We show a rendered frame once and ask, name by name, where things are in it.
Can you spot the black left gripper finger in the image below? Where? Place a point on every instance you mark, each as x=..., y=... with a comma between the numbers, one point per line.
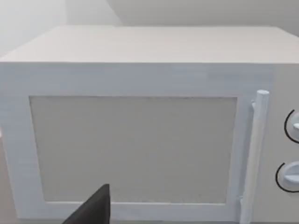
x=95, y=207

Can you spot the white microwave knob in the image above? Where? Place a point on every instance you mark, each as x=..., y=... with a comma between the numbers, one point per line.
x=294, y=127
x=289, y=177

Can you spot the pale microwave oven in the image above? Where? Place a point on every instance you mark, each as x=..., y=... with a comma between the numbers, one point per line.
x=149, y=44

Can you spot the pale microwave door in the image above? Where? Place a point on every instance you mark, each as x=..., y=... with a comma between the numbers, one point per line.
x=133, y=149

